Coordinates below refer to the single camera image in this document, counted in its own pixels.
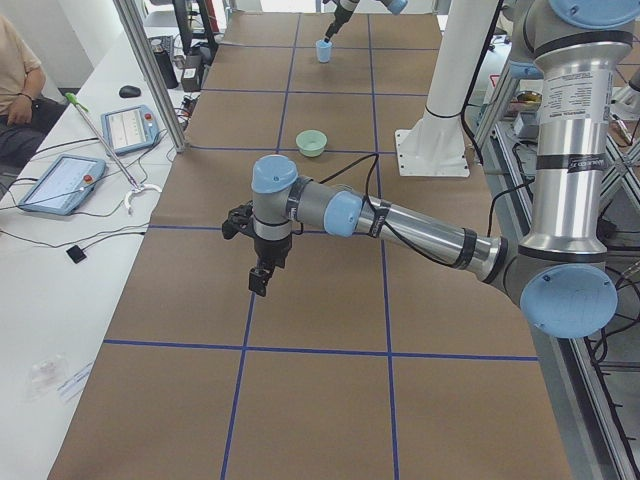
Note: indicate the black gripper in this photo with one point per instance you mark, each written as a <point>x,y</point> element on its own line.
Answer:
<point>272,248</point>
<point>339,17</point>

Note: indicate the light blue cup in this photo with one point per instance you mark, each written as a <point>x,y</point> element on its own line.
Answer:
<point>323,51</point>

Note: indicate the light green bowl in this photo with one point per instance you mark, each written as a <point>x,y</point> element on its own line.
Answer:
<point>311,143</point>

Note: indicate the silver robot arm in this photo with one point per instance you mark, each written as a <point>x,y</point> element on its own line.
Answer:
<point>395,7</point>
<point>555,274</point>

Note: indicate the black box device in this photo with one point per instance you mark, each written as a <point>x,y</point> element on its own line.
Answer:
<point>193,71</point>

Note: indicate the small black square pad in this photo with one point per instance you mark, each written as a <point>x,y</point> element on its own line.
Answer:
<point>76,254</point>

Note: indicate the teach pendant far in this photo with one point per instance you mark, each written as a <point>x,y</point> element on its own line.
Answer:
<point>130,129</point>

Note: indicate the teach pendant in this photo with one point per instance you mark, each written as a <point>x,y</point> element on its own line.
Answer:
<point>64,186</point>
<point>130,129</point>

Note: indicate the teach pendant near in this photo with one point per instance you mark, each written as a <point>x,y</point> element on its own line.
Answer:
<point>64,186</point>

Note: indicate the black computer mouse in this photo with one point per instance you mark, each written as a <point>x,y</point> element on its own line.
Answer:
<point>129,91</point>

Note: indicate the clear plastic bag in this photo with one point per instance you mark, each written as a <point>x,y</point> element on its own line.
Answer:
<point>45,376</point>

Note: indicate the seated person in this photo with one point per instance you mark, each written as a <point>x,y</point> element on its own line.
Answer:
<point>27,116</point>

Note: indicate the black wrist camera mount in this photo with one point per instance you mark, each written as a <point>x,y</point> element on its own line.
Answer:
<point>239,220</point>

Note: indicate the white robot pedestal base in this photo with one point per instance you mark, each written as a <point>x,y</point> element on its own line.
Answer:
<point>435,145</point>

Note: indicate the aluminium frame post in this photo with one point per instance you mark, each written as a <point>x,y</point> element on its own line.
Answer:
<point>136,34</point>

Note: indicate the green handled grabber stick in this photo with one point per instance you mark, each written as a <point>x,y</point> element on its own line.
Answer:
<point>136,187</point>

